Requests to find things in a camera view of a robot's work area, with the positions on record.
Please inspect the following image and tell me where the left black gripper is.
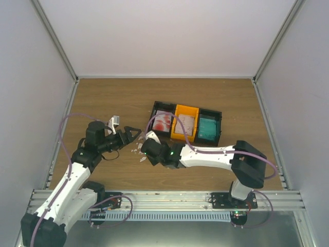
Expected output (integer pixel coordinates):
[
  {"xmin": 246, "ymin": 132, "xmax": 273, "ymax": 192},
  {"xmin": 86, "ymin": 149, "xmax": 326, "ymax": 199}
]
[{"xmin": 99, "ymin": 126, "xmax": 141, "ymax": 153}]

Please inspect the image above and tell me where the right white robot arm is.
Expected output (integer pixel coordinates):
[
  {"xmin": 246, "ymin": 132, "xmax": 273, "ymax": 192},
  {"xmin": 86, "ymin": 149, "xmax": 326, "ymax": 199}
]
[{"xmin": 141, "ymin": 138, "xmax": 266, "ymax": 208}]

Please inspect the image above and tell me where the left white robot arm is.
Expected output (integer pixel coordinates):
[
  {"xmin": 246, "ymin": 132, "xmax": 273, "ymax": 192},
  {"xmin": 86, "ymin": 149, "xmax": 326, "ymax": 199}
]
[{"xmin": 21, "ymin": 116, "xmax": 141, "ymax": 246}]

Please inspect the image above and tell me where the left black card bin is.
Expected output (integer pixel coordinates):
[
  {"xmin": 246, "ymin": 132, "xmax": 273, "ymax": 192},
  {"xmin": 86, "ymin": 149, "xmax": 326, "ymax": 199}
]
[{"xmin": 147, "ymin": 101, "xmax": 176, "ymax": 138}]

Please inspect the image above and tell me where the black card bin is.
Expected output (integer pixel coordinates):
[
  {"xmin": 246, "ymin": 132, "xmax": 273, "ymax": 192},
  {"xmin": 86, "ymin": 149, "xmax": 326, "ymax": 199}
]
[
  {"xmin": 194, "ymin": 108, "xmax": 222, "ymax": 147},
  {"xmin": 147, "ymin": 101, "xmax": 176, "ymax": 138}
]

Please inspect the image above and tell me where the red card stack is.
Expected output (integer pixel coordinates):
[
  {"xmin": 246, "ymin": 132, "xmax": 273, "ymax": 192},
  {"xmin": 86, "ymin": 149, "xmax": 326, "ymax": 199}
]
[{"xmin": 152, "ymin": 110, "xmax": 172, "ymax": 132}]

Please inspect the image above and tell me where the white patterned card stack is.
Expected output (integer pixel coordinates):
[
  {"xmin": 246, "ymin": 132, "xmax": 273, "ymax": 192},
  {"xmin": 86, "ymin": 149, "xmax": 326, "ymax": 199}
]
[{"xmin": 174, "ymin": 114, "xmax": 194, "ymax": 136}]

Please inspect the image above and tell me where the orange card bin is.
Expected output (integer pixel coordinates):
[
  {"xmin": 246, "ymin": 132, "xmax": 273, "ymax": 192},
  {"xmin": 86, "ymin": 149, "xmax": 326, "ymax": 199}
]
[{"xmin": 171, "ymin": 104, "xmax": 199, "ymax": 143}]

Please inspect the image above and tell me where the right black card bin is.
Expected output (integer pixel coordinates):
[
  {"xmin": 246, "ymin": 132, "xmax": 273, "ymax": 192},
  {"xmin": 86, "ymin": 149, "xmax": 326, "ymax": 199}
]
[{"xmin": 194, "ymin": 108, "xmax": 222, "ymax": 147}]

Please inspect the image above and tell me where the teal card stack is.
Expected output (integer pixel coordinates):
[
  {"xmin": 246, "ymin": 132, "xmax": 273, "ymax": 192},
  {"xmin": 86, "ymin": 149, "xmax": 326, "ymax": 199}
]
[{"xmin": 198, "ymin": 117, "xmax": 216, "ymax": 141}]

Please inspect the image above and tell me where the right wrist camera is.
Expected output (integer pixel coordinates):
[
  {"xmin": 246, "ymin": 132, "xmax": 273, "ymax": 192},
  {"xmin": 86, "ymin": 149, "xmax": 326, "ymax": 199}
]
[{"xmin": 144, "ymin": 131, "xmax": 161, "ymax": 144}]

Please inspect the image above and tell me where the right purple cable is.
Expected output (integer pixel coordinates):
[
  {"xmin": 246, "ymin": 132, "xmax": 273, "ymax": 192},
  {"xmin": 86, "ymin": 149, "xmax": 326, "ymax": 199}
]
[{"xmin": 143, "ymin": 112, "xmax": 279, "ymax": 181}]

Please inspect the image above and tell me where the purple cable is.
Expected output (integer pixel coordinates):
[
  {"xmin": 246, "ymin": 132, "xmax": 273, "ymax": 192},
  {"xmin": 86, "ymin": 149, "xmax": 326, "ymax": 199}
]
[
  {"xmin": 143, "ymin": 112, "xmax": 279, "ymax": 181},
  {"xmin": 29, "ymin": 113, "xmax": 103, "ymax": 247}
]

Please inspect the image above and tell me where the aluminium front rail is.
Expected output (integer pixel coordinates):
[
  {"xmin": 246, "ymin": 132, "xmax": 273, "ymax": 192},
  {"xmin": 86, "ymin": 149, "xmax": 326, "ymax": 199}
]
[{"xmin": 28, "ymin": 189, "xmax": 306, "ymax": 210}]

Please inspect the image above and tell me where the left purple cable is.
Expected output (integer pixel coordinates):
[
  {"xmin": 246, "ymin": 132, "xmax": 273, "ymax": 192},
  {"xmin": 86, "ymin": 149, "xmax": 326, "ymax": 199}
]
[{"xmin": 29, "ymin": 113, "xmax": 103, "ymax": 247}]

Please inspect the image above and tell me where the slotted cable duct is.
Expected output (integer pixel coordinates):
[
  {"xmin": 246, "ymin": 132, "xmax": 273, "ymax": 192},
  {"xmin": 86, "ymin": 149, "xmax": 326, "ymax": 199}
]
[{"xmin": 92, "ymin": 210, "xmax": 231, "ymax": 223}]

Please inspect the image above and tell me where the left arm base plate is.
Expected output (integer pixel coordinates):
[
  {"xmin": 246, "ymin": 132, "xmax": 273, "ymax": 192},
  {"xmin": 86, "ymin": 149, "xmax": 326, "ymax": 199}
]
[{"xmin": 88, "ymin": 192, "xmax": 122, "ymax": 226}]

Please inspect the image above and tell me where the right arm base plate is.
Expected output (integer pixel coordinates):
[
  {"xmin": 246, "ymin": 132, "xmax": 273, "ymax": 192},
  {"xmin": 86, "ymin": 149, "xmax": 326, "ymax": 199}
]
[{"xmin": 208, "ymin": 192, "xmax": 258, "ymax": 227}]

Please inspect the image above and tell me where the left aluminium frame post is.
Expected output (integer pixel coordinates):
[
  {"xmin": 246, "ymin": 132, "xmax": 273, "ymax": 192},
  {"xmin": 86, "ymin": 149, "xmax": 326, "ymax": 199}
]
[{"xmin": 30, "ymin": 0, "xmax": 79, "ymax": 83}]

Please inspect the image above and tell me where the aluminium frame post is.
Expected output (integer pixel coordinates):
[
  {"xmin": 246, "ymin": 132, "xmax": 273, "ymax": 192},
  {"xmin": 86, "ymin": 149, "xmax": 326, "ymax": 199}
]
[
  {"xmin": 30, "ymin": 0, "xmax": 79, "ymax": 83},
  {"xmin": 252, "ymin": 0, "xmax": 305, "ymax": 83}
]

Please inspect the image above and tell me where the right aluminium frame post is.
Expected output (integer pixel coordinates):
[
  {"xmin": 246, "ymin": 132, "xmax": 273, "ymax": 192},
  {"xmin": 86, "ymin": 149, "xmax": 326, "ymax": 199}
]
[{"xmin": 252, "ymin": 0, "xmax": 305, "ymax": 83}]

